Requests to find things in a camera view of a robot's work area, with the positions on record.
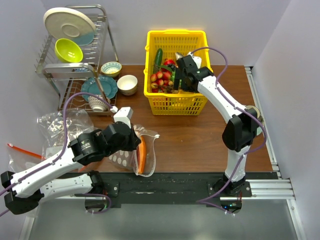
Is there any mint green saucer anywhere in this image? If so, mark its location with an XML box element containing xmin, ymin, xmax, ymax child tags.
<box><xmin>256</xmin><ymin>116</ymin><xmax>265</xmax><ymax>136</ymax></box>

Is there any metal dish rack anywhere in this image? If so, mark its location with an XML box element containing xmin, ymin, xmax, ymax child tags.
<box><xmin>35</xmin><ymin>4</ymin><xmax>117</xmax><ymax>116</ymax></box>

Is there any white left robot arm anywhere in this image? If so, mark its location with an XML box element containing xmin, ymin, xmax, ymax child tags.
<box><xmin>0</xmin><ymin>121</ymin><xmax>141</xmax><ymax>215</ymax></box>

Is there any orange papaya slice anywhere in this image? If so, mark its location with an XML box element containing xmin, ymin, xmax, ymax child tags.
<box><xmin>137</xmin><ymin>136</ymin><xmax>147</xmax><ymax>175</ymax></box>

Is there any large cream blue plate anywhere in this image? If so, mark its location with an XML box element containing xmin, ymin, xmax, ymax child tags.
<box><xmin>43</xmin><ymin>7</ymin><xmax>97</xmax><ymax>46</ymax></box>

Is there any dark green cucumber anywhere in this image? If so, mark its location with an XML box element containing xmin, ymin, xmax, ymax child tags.
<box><xmin>154</xmin><ymin>48</ymin><xmax>163</xmax><ymax>66</ymax></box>

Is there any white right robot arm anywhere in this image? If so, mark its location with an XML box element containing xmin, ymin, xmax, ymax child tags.
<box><xmin>174</xmin><ymin>52</ymin><xmax>259</xmax><ymax>197</ymax></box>

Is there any yellow plastic basket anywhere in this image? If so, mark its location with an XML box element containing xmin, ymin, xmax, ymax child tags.
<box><xmin>143</xmin><ymin>29</ymin><xmax>208</xmax><ymax>116</ymax></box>

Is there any cream mug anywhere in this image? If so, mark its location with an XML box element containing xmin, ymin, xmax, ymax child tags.
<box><xmin>246</xmin><ymin>105</ymin><xmax>265</xmax><ymax>126</ymax></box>

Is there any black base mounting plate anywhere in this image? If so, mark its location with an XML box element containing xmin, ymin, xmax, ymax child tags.
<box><xmin>74</xmin><ymin>171</ymin><xmax>253</xmax><ymax>210</ymax></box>

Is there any teal patterned small bowl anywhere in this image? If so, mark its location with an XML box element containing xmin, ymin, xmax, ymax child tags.
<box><xmin>100</xmin><ymin>61</ymin><xmax>122</xmax><ymax>78</ymax></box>

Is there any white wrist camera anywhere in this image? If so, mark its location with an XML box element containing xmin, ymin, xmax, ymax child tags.
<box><xmin>188</xmin><ymin>52</ymin><xmax>202</xmax><ymax>69</ymax></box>
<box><xmin>110</xmin><ymin>106</ymin><xmax>134</xmax><ymax>129</ymax></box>

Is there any lime green bowl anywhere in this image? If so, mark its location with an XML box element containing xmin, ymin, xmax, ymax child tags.
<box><xmin>54</xmin><ymin>38</ymin><xmax>84</xmax><ymax>63</ymax></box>

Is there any red pomegranate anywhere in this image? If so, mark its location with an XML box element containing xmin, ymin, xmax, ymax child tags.
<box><xmin>163</xmin><ymin>58</ymin><xmax>176</xmax><ymax>71</ymax></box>

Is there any crumpled clear plastic bag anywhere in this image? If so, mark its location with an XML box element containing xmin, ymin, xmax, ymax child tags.
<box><xmin>37</xmin><ymin>108</ymin><xmax>97</xmax><ymax>155</ymax></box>

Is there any teal scalloped plate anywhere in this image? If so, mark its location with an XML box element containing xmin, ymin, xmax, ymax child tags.
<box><xmin>81</xmin><ymin>75</ymin><xmax>118</xmax><ymax>99</ymax></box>

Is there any patterned white bowl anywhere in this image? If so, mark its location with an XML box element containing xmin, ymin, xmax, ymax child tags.
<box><xmin>88</xmin><ymin>96</ymin><xmax>108</xmax><ymax>112</ymax></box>

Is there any grey toy fish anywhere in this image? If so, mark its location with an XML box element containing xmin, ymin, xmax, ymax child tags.
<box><xmin>175</xmin><ymin>52</ymin><xmax>184</xmax><ymax>60</ymax></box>

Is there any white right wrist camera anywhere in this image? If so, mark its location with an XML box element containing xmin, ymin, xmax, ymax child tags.
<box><xmin>188</xmin><ymin>52</ymin><xmax>202</xmax><ymax>69</ymax></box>

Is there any brown longan bunch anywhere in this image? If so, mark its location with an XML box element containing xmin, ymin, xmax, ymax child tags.
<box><xmin>161</xmin><ymin>85</ymin><xmax>179</xmax><ymax>94</ymax></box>

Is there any orange-zipper clear bag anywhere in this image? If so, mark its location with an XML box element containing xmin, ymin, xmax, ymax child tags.
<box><xmin>7</xmin><ymin>143</ymin><xmax>44</xmax><ymax>173</ymax></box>

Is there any white cream bowl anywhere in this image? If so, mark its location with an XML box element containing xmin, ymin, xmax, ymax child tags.
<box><xmin>117</xmin><ymin>75</ymin><xmax>138</xmax><ymax>96</ymax></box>

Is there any yellow bell pepper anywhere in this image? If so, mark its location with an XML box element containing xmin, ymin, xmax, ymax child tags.
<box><xmin>178</xmin><ymin>90</ymin><xmax>194</xmax><ymax>95</ymax></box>

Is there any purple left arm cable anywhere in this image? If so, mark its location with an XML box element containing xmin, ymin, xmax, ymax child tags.
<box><xmin>0</xmin><ymin>91</ymin><xmax>113</xmax><ymax>217</ymax></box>

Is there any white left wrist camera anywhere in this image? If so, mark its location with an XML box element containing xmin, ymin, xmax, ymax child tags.
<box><xmin>110</xmin><ymin>106</ymin><xmax>134</xmax><ymax>129</ymax></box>

